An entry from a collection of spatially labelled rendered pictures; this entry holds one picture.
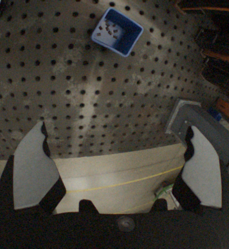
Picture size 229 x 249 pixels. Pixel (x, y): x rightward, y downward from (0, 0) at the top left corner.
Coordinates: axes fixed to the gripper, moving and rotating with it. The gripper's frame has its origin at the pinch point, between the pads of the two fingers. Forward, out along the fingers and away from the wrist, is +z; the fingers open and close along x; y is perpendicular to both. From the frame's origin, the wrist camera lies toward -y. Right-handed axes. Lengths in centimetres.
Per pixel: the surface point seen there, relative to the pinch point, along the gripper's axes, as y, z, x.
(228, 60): -12, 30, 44
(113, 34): -11.6, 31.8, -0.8
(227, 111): 17, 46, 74
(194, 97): 12, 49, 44
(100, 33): -11.7, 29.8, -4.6
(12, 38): -13.6, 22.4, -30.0
